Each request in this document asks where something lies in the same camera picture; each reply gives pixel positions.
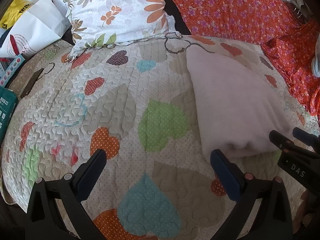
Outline yellow plastic bag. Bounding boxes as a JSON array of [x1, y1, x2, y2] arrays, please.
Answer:
[[1, 0, 33, 30]]

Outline teal box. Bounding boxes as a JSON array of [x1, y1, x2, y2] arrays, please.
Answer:
[[0, 87, 18, 142]]

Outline light blue dotted card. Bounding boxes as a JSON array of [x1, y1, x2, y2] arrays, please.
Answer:
[[0, 54, 25, 87]]

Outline heart patterned quilted bedspread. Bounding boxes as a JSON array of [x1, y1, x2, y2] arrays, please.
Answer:
[[1, 36, 319, 239]]

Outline white floral pillow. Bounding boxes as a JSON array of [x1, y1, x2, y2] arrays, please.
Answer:
[[63, 0, 176, 61]]

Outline pale pink knit sweater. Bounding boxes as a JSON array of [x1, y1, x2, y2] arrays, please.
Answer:
[[186, 45, 293, 161]]

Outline orange floral fabric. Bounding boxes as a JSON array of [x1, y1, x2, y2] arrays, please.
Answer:
[[172, 0, 319, 115]]

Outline white paper bag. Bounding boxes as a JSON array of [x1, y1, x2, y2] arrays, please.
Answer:
[[1, 0, 70, 58]]

